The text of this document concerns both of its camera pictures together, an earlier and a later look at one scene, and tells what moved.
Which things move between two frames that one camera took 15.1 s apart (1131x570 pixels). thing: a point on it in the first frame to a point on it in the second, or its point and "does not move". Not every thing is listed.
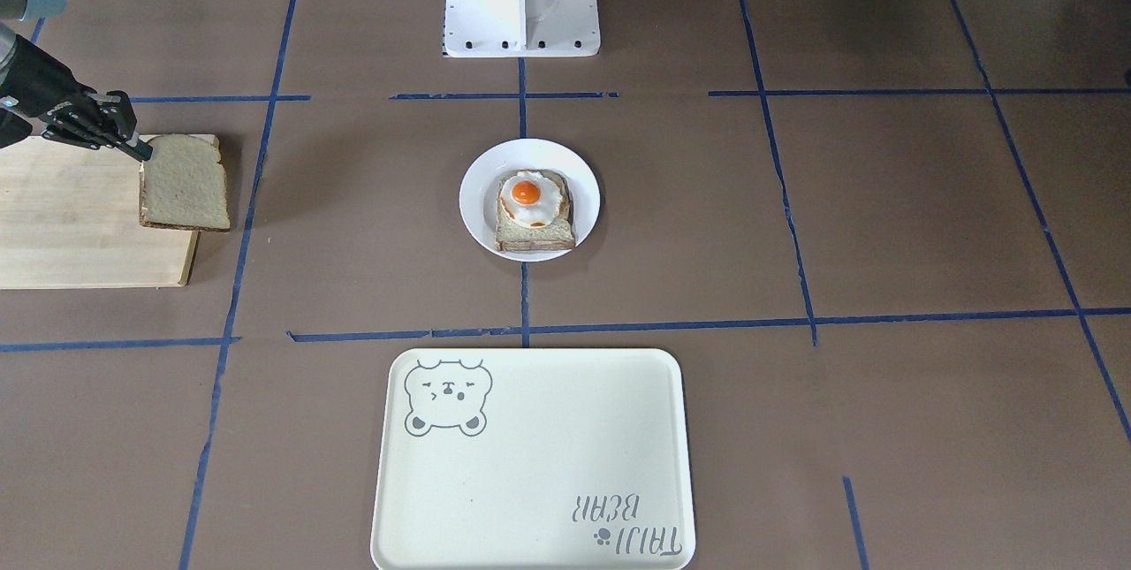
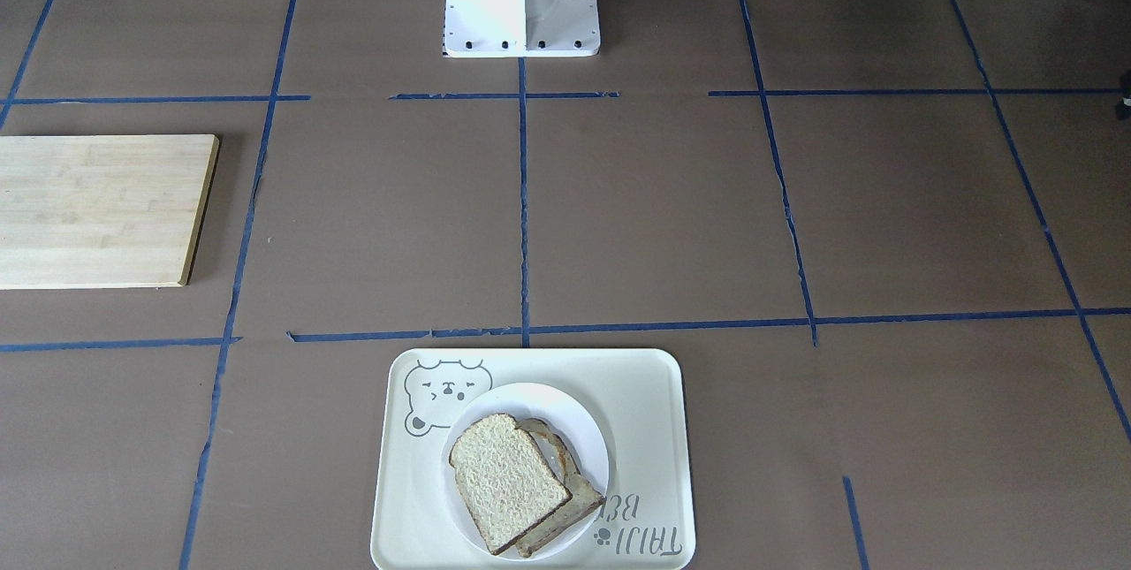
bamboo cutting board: [70, 219] does not move
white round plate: [480, 185] to [564, 416]
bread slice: [558, 234] to [584, 497]
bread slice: [184, 184] to [504, 478]
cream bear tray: [535, 459] does not move
